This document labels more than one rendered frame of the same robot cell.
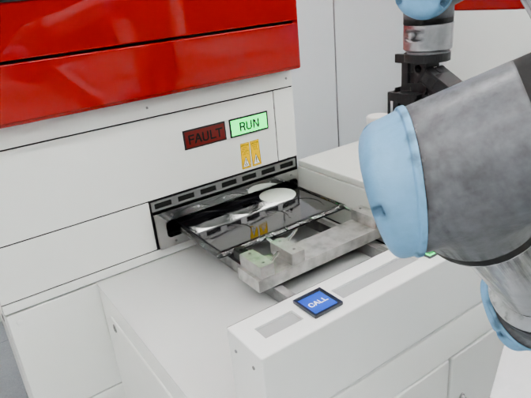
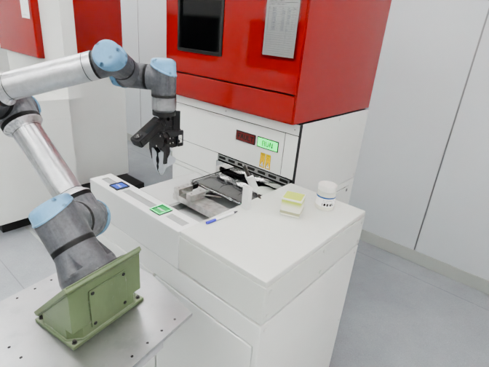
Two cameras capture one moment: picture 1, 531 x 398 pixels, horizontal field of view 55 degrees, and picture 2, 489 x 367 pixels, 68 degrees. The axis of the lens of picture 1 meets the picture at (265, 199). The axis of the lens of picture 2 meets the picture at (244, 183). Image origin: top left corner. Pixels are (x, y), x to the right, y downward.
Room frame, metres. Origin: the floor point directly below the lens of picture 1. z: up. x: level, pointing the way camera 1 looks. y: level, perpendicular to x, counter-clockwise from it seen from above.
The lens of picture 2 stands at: (0.73, -1.43, 1.56)
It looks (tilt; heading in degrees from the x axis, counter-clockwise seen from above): 23 degrees down; 72
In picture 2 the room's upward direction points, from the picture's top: 5 degrees clockwise
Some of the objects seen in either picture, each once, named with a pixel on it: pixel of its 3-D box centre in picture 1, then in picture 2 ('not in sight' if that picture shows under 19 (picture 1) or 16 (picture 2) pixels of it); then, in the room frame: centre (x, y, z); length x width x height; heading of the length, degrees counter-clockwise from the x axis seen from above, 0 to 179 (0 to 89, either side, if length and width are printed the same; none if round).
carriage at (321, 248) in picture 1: (315, 250); (208, 207); (1.02, -0.10, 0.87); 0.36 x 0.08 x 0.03; 123
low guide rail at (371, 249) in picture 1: (349, 238); not in sight; (1.12, -0.20, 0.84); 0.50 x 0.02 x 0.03; 33
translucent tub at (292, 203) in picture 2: not in sight; (292, 204); (1.27, -0.37, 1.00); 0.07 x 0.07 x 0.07; 52
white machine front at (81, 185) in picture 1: (161, 178); (225, 146); (1.17, 0.25, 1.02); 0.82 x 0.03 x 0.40; 123
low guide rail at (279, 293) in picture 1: (258, 279); (191, 200); (0.97, 0.03, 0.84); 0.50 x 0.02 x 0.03; 33
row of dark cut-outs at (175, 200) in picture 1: (228, 182); (251, 168); (1.26, 0.09, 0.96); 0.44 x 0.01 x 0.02; 123
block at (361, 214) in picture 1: (367, 216); not in sight; (1.11, -0.24, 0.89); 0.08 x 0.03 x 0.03; 33
